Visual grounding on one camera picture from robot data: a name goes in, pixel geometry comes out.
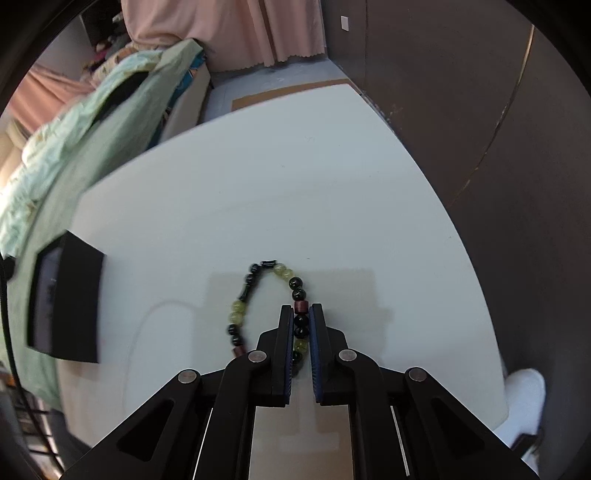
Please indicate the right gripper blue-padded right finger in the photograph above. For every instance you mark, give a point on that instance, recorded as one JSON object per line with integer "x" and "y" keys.
{"x": 325, "y": 344}

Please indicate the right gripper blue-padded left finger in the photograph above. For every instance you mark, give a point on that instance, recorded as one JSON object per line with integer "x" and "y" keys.
{"x": 275, "y": 384}

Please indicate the pink curtain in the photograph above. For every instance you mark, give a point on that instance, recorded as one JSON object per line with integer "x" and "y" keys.
{"x": 235, "y": 35}
{"x": 41, "y": 96}

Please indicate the green bed sheet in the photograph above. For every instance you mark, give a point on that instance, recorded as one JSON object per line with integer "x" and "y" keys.
{"x": 122, "y": 131}

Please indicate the black open gift box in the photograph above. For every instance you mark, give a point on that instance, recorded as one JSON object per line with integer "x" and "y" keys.
{"x": 64, "y": 298}

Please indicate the white bed mattress base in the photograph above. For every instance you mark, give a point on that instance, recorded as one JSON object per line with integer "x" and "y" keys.
{"x": 186, "y": 111}

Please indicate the pink curtain right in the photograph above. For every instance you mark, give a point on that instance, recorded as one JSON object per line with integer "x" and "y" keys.
{"x": 235, "y": 35}

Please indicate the pink curtain left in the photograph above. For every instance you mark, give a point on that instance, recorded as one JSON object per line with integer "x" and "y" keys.
{"x": 41, "y": 96}

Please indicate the green bed quilt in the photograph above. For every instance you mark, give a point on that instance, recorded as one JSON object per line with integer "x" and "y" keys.
{"x": 50, "y": 147}

